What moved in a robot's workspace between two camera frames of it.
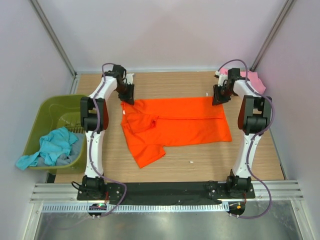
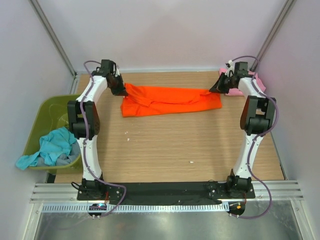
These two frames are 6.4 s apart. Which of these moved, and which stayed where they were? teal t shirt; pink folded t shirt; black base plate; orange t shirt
Moved: orange t shirt
Stayed: teal t shirt; pink folded t shirt; black base plate
